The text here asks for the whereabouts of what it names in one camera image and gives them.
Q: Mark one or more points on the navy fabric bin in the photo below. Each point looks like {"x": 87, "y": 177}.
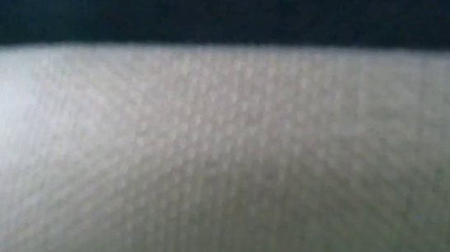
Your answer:
{"x": 223, "y": 142}

